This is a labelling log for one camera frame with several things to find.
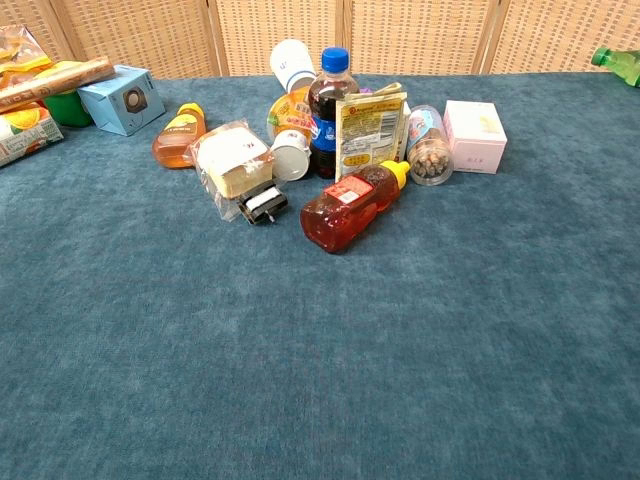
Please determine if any sandwich bread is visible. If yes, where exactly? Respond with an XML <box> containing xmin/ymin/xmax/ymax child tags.
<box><xmin>182</xmin><ymin>118</ymin><xmax>277</xmax><ymax>223</ymax></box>

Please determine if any orange yellow snack bag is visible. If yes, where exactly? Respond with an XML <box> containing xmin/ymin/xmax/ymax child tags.
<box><xmin>0</xmin><ymin>24</ymin><xmax>55</xmax><ymax>90</ymax></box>

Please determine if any dark honey bottle red label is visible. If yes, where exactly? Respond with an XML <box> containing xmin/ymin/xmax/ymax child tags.
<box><xmin>299</xmin><ymin>159</ymin><xmax>412</xmax><ymax>255</ymax></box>

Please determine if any black power adapter plug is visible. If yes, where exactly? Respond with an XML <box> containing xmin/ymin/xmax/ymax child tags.
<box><xmin>237</xmin><ymin>182</ymin><xmax>290</xmax><ymax>227</ymax></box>

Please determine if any blue velvet table cloth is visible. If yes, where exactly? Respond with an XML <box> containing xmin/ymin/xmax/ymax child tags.
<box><xmin>0</xmin><ymin>72</ymin><xmax>640</xmax><ymax>480</ymax></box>

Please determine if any small white paper cup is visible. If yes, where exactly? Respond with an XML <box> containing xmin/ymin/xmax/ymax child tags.
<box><xmin>270</xmin><ymin>129</ymin><xmax>313</xmax><ymax>182</ymax></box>

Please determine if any yellow seasoning sachet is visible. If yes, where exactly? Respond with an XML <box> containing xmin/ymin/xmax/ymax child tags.
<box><xmin>334</xmin><ymin>81</ymin><xmax>409</xmax><ymax>184</ymax></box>

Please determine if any orange jelly fruit cup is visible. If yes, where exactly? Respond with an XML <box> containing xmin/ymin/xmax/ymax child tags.
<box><xmin>266</xmin><ymin>85</ymin><xmax>315</xmax><ymax>144</ymax></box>

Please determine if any cola bottle blue cap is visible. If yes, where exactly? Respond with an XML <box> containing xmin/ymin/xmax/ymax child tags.
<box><xmin>306</xmin><ymin>46</ymin><xmax>362</xmax><ymax>181</ymax></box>

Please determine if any clear jar of snack sticks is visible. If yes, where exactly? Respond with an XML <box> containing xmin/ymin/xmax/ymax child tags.
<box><xmin>406</xmin><ymin>103</ymin><xmax>455</xmax><ymax>187</ymax></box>

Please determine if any light honey bottle yellow cap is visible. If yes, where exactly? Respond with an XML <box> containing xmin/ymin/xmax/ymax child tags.
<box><xmin>151</xmin><ymin>102</ymin><xmax>208</xmax><ymax>170</ymax></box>

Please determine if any tall white paper cup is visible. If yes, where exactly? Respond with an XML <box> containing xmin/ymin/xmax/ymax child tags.
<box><xmin>269</xmin><ymin>38</ymin><xmax>318</xmax><ymax>94</ymax></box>

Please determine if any pink white carton box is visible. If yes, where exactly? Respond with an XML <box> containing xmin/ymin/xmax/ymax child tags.
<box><xmin>442</xmin><ymin>99</ymin><xmax>509</xmax><ymax>175</ymax></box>

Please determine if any woven rattan folding screen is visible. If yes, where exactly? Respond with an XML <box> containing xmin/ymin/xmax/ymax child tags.
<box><xmin>0</xmin><ymin>0</ymin><xmax>640</xmax><ymax>79</ymax></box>

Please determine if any light blue speaker box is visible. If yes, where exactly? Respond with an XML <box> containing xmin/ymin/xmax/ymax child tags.
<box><xmin>76</xmin><ymin>64</ymin><xmax>167</xmax><ymax>138</ymax></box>

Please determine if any green round container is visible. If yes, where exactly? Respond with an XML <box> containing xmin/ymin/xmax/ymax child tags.
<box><xmin>43</xmin><ymin>90</ymin><xmax>93</xmax><ymax>128</ymax></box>

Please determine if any brown long wrapped box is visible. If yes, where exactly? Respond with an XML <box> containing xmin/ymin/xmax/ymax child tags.
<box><xmin>0</xmin><ymin>56</ymin><xmax>117</xmax><ymax>115</ymax></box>

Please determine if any orange juice carton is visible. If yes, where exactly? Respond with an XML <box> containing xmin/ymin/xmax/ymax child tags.
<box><xmin>0</xmin><ymin>101</ymin><xmax>65</xmax><ymax>168</ymax></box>

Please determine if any green plastic soda bottle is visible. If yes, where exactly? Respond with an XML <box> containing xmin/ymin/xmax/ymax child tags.
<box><xmin>590</xmin><ymin>46</ymin><xmax>640</xmax><ymax>89</ymax></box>

